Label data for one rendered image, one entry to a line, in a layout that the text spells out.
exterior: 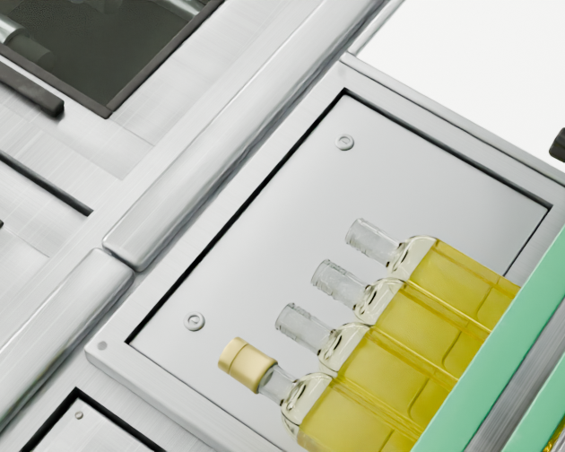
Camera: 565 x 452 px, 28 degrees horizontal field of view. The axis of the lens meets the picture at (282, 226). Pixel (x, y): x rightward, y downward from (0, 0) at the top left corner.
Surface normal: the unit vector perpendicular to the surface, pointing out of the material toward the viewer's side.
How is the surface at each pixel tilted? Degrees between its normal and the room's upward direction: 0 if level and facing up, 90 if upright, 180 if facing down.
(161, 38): 90
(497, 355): 90
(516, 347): 90
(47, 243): 90
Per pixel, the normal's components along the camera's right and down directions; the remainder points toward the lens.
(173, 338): 0.02, -0.51
